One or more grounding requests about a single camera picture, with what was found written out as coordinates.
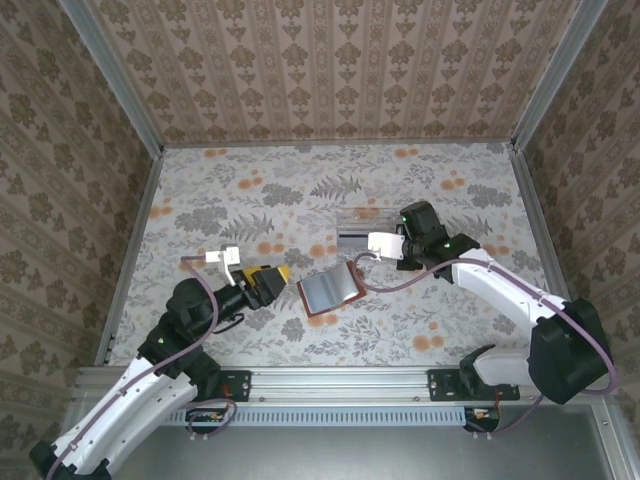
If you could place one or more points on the grey metal sheet panel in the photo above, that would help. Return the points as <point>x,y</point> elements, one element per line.
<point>350,455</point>

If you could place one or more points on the silver grey card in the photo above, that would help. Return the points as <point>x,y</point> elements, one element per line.
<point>352,242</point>

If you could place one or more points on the black connector box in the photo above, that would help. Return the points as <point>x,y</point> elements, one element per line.
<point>482,417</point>
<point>205,417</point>

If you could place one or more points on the clear acrylic tray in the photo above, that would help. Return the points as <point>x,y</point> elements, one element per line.
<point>360,217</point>

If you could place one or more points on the aluminium frame bar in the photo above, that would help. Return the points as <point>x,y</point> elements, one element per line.
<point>607,445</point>

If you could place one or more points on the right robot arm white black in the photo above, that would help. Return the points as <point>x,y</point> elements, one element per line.
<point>500,290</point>

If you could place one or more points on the aluminium table side rail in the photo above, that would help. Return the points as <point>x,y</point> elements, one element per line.
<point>133,250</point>
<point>546,250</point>

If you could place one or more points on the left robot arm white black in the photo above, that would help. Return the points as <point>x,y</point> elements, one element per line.
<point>115,415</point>

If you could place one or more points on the aluminium corner post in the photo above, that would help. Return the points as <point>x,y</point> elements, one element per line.
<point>552,75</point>
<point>116,75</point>

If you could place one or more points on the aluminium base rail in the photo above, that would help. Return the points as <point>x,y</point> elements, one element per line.
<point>340,385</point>

